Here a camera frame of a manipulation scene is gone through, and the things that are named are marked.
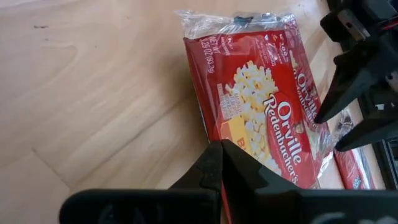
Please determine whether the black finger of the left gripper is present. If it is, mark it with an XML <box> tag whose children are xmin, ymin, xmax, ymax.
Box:
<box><xmin>313</xmin><ymin>34</ymin><xmax>398</xmax><ymax>124</ymax></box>
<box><xmin>334</xmin><ymin>116</ymin><xmax>398</xmax><ymax>152</ymax></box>

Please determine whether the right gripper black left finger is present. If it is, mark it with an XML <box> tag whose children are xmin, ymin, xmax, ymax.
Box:
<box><xmin>59</xmin><ymin>139</ymin><xmax>223</xmax><ymax>224</ymax></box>

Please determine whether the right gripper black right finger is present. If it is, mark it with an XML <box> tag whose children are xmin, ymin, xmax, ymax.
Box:
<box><xmin>222</xmin><ymin>139</ymin><xmax>398</xmax><ymax>224</ymax></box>

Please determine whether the red Orville Redenbacher's popcorn bag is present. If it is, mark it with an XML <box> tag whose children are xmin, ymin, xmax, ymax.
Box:
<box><xmin>329</xmin><ymin>105</ymin><xmax>386</xmax><ymax>190</ymax></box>
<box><xmin>175</xmin><ymin>9</ymin><xmax>335</xmax><ymax>190</ymax></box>

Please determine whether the black aluminium table frame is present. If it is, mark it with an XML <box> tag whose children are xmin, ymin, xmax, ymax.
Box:
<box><xmin>373</xmin><ymin>138</ymin><xmax>398</xmax><ymax>190</ymax></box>

